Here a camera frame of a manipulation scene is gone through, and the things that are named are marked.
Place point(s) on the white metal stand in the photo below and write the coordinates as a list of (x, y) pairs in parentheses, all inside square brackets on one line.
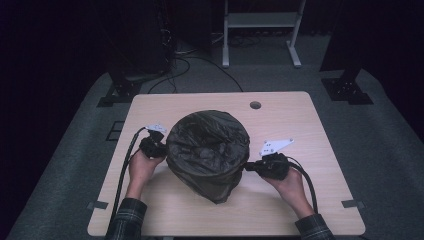
[(263, 20)]

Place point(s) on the grey tape piece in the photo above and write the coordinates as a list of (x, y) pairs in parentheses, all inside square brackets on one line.
[(353, 204), (98, 205)]

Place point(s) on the round table grommet hole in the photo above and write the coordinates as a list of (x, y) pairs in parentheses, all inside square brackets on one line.
[(255, 105)]

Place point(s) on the black plastic garbage bag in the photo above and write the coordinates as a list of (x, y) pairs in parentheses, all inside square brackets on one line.
[(208, 153)]

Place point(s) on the person's right hand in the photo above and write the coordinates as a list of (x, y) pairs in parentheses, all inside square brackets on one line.
[(293, 193)]

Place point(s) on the person's left hand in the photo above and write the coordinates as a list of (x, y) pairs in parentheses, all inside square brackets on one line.
[(143, 173)]

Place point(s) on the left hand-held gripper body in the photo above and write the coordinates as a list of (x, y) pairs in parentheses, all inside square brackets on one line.
[(152, 145)]

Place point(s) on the black stand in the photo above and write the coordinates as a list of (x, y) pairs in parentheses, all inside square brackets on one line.
[(346, 90), (123, 90)]

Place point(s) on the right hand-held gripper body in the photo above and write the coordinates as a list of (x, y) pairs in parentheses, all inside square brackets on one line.
[(273, 163)]

